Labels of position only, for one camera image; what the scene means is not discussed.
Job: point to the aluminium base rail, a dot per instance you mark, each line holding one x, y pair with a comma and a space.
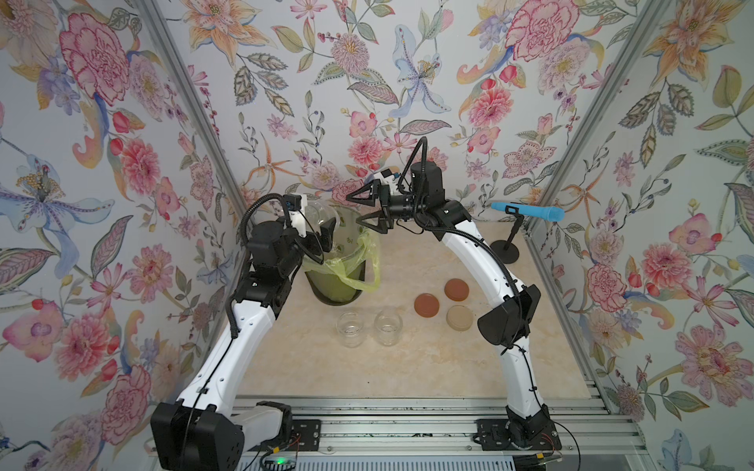
593, 438

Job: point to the left aluminium corner post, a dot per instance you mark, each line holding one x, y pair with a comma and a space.
156, 24

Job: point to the clear jar with rice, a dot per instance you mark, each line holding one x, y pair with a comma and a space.
351, 329

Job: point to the aluminium corner post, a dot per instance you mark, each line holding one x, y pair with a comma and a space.
646, 19
156, 24

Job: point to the beige jar lid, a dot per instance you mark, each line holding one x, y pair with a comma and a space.
460, 318

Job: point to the right aluminium corner post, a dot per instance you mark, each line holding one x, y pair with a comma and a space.
646, 19

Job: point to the blue microphone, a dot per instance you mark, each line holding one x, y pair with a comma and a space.
548, 213

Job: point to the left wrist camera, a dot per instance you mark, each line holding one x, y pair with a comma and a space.
296, 204

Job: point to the black mesh trash bin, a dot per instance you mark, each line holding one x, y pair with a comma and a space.
345, 261

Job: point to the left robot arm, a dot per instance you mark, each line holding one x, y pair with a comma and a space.
200, 430

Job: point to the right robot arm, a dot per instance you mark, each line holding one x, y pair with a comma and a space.
528, 424

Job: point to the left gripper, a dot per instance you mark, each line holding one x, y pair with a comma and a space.
325, 241

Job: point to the terracotta jar lid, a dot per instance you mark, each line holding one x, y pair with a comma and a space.
457, 290
426, 305

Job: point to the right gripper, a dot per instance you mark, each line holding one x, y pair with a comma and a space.
387, 223

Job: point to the yellow-green plastic bin liner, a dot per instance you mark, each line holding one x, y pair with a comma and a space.
371, 244

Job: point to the jar with terracotta lid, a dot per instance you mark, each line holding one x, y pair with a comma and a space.
388, 326
318, 212

